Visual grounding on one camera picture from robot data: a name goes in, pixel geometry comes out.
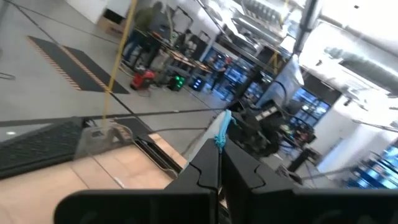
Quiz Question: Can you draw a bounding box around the clear plastic bin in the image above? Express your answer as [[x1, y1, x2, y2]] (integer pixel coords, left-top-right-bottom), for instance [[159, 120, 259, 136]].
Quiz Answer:
[[73, 122, 180, 180]]

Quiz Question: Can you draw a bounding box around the green-lit computer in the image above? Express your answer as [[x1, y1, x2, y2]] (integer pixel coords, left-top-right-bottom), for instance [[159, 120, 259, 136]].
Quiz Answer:
[[167, 73, 187, 92]]

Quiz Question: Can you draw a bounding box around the grey building column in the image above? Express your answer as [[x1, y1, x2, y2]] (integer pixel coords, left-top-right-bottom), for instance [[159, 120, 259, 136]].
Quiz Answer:
[[256, 0, 323, 108]]

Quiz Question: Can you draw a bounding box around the person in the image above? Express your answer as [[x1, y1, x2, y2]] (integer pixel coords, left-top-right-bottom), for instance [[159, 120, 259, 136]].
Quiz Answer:
[[210, 57, 233, 94], [123, 1, 164, 68]]

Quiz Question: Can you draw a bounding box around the blue-lit computer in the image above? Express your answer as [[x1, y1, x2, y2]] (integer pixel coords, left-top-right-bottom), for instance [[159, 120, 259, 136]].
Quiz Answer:
[[190, 76, 206, 92]]

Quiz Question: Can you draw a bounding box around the silver ceiling duct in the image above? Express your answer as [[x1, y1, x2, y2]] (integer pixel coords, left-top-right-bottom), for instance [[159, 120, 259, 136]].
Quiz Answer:
[[323, 46, 398, 94]]

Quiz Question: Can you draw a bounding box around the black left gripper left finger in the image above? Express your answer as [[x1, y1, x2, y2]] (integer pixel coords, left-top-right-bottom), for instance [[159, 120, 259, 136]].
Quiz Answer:
[[165, 139, 220, 224]]

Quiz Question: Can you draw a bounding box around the yellow floor cable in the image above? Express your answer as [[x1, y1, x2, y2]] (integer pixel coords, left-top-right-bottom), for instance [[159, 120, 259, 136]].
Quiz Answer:
[[101, 0, 138, 125]]

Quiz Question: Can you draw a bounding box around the black aluminium table frame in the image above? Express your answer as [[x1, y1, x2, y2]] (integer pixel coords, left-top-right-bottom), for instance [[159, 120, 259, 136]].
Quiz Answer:
[[133, 118, 187, 175]]

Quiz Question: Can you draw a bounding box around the cardboard box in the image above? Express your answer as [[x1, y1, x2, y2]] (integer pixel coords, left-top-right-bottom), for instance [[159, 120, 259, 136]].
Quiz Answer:
[[96, 8, 128, 37]]

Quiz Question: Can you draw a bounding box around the black orange-striped floor mat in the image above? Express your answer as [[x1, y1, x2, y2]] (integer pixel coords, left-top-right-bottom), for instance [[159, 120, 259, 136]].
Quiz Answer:
[[26, 35, 131, 95]]

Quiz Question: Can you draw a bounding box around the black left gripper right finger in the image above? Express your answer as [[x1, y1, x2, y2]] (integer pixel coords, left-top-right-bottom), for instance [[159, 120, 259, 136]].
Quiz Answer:
[[221, 139, 295, 224]]

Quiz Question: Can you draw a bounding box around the light blue microfiber towel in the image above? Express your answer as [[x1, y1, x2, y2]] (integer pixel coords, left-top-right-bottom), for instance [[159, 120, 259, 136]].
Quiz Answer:
[[183, 108, 239, 170]]

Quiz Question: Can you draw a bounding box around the black computer case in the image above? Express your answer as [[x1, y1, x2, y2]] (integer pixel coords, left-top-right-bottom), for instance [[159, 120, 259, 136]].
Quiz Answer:
[[0, 116, 86, 180]]

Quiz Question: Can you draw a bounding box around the red machine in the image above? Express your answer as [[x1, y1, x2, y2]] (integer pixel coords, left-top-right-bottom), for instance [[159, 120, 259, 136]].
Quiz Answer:
[[129, 68, 156, 91]]

